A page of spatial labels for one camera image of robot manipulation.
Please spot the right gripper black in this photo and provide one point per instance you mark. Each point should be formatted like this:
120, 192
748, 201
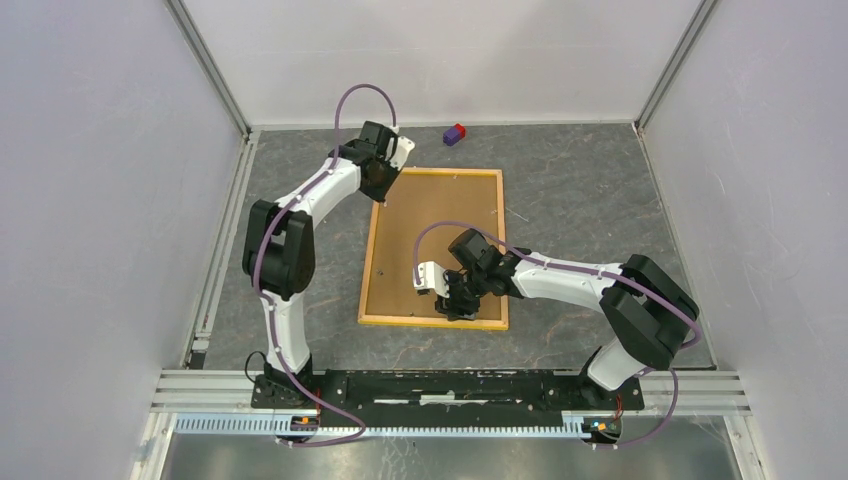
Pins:
451, 307

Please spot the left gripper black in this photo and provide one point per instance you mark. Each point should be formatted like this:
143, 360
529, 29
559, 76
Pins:
381, 195

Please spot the yellow picture frame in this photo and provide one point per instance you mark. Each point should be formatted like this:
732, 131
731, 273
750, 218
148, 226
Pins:
368, 311

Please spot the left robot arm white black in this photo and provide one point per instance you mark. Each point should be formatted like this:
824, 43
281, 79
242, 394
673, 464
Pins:
279, 254

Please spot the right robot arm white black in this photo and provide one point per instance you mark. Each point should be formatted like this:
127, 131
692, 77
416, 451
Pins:
652, 317

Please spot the purple red toy brick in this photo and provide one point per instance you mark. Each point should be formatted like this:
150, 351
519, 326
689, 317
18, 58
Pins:
453, 134

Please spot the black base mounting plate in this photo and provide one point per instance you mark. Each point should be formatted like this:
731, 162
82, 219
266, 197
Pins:
450, 398

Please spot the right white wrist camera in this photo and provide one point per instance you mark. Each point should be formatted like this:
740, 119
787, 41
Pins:
430, 277

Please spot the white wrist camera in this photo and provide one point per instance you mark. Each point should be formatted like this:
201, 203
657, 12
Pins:
403, 147
430, 277

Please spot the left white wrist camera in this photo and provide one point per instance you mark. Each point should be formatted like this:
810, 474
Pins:
403, 147

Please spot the white slotted cable duct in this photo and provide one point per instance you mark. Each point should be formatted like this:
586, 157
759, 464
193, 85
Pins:
288, 425

